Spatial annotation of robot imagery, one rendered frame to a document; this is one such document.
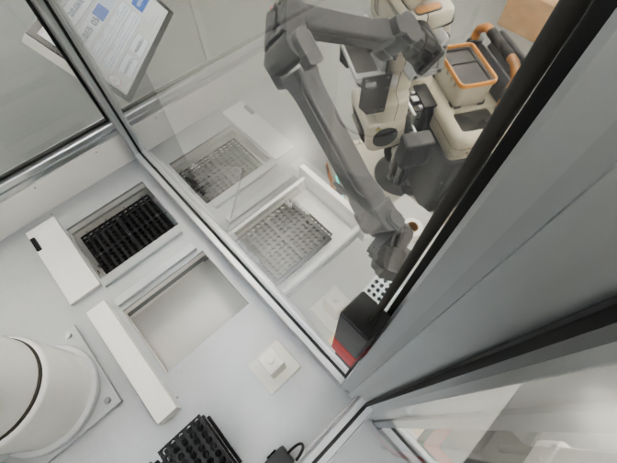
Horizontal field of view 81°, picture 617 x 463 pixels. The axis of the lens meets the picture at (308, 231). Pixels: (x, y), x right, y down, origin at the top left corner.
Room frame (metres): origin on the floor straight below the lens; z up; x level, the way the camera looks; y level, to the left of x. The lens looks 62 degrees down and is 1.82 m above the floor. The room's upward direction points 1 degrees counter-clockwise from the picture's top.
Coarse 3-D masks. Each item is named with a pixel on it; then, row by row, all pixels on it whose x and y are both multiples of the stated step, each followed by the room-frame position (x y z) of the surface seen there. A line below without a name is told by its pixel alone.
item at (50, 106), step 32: (0, 0) 0.73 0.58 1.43; (0, 32) 0.70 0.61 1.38; (32, 32) 0.74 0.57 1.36; (0, 64) 0.67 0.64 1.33; (32, 64) 0.71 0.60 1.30; (64, 64) 0.75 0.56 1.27; (0, 96) 0.65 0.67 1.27; (32, 96) 0.68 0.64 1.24; (64, 96) 0.72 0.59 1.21; (0, 128) 0.61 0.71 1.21; (32, 128) 0.65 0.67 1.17; (64, 128) 0.69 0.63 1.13; (0, 160) 0.58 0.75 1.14
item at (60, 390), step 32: (0, 352) 0.11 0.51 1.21; (32, 352) 0.13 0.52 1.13; (64, 352) 0.14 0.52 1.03; (0, 384) 0.06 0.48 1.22; (32, 384) 0.07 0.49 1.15; (64, 384) 0.08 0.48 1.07; (96, 384) 0.09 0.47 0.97; (0, 416) 0.02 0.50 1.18; (32, 416) 0.02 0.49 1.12; (64, 416) 0.02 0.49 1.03; (96, 416) 0.02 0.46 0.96; (0, 448) -0.03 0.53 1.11; (32, 448) -0.03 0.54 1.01; (64, 448) -0.04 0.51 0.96
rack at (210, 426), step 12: (192, 420) 0.01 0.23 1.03; (204, 420) 0.01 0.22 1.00; (180, 432) -0.01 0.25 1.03; (192, 432) -0.01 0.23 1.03; (204, 432) -0.01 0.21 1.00; (216, 432) -0.01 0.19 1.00; (168, 444) -0.03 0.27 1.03; (180, 444) -0.03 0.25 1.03; (192, 444) -0.03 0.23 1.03; (204, 444) -0.03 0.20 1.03; (216, 444) -0.03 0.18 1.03; (228, 444) -0.03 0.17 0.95; (168, 456) -0.05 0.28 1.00; (180, 456) -0.05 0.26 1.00; (192, 456) -0.05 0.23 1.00; (204, 456) -0.05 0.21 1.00; (216, 456) -0.05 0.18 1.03; (228, 456) -0.05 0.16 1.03
